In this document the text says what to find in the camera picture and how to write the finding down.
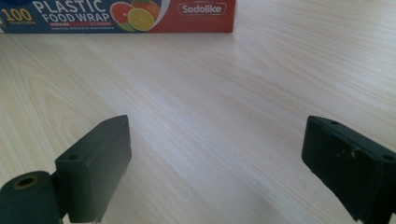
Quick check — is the blue and red wrap box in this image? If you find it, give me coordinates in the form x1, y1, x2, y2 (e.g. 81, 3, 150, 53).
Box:
0, 0, 237, 35

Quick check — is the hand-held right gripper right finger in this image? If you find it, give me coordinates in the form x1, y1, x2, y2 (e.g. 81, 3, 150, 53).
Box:
301, 115, 396, 224

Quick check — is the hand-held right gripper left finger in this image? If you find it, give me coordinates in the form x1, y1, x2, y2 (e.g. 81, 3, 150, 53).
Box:
54, 114, 133, 224

